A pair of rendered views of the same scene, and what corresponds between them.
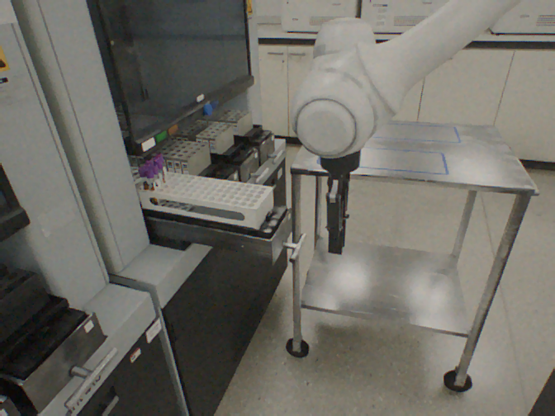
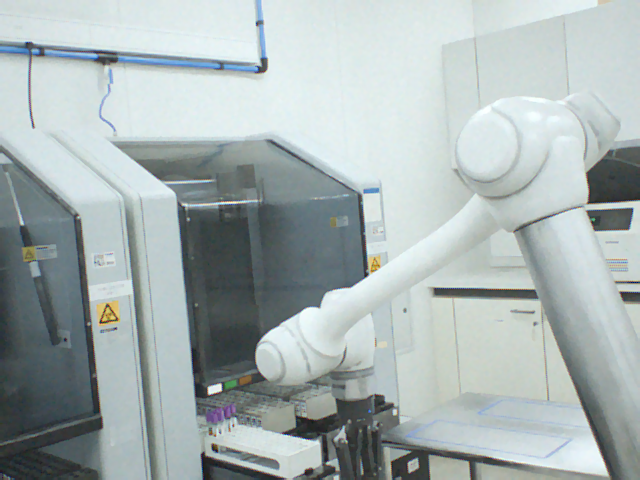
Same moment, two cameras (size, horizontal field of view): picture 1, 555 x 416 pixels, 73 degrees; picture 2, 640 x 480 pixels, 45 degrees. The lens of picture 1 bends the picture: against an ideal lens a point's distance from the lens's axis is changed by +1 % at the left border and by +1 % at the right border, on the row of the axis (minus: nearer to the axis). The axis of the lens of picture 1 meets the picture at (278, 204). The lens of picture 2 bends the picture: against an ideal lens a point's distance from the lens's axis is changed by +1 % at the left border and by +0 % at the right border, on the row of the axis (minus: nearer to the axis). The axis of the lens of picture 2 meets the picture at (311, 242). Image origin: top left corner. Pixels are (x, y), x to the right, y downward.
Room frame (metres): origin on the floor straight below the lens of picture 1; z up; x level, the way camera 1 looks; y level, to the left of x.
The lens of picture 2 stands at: (-0.76, -0.71, 1.39)
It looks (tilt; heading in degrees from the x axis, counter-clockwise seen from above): 3 degrees down; 25
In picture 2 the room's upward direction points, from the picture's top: 5 degrees counter-clockwise
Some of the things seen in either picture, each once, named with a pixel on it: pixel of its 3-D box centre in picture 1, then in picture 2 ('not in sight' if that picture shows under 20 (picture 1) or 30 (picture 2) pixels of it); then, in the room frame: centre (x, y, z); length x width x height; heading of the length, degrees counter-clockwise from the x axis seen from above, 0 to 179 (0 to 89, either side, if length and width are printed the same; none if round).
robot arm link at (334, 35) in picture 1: (343, 72); (343, 329); (0.63, -0.11, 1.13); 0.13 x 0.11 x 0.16; 165
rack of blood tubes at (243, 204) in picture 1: (206, 200); (260, 452); (0.75, 0.17, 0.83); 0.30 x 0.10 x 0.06; 69
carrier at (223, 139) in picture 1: (222, 140); (319, 405); (1.07, 0.16, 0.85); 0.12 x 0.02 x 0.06; 159
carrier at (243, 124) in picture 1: (243, 124); not in sight; (1.21, 0.11, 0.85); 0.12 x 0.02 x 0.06; 158
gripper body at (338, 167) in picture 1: (339, 169); (356, 418); (0.64, -0.12, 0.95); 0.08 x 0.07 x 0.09; 160
